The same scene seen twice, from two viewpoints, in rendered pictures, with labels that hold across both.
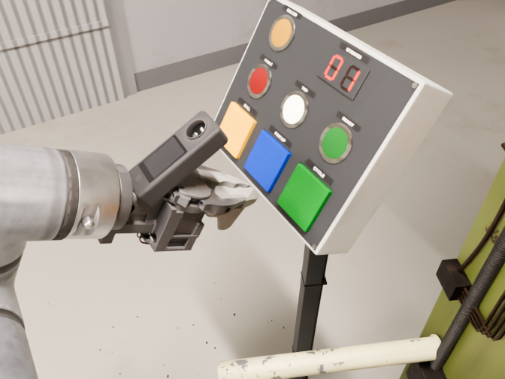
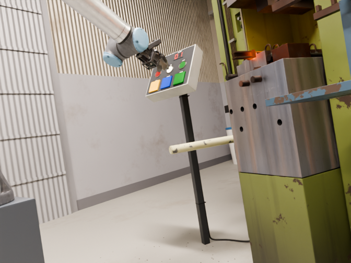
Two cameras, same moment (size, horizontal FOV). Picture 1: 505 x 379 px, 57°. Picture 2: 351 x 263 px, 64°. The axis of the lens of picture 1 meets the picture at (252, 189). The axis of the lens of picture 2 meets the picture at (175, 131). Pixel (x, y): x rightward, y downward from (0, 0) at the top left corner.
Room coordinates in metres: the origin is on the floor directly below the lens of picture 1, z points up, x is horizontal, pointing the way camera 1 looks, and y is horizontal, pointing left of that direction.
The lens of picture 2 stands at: (-0.99, 0.46, 0.70)
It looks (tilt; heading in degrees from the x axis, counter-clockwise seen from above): 0 degrees down; 343
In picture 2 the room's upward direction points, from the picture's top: 9 degrees counter-clockwise
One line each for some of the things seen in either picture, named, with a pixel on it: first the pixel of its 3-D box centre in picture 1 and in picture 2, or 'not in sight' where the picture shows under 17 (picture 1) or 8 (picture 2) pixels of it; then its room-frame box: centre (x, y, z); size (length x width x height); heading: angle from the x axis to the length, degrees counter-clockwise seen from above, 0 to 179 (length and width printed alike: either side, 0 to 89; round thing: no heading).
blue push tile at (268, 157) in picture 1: (267, 161); (166, 82); (0.59, -0.03, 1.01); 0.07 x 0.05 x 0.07; 32
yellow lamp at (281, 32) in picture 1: (281, 33); not in sight; (0.72, -0.05, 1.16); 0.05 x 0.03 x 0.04; 7
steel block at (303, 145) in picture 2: not in sight; (303, 115); (0.08, -0.51, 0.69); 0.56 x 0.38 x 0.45; 97
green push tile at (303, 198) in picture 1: (304, 197); (179, 78); (0.50, -0.08, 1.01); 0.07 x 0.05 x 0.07; 32
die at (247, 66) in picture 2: not in sight; (284, 63); (0.13, -0.49, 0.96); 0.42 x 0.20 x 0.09; 97
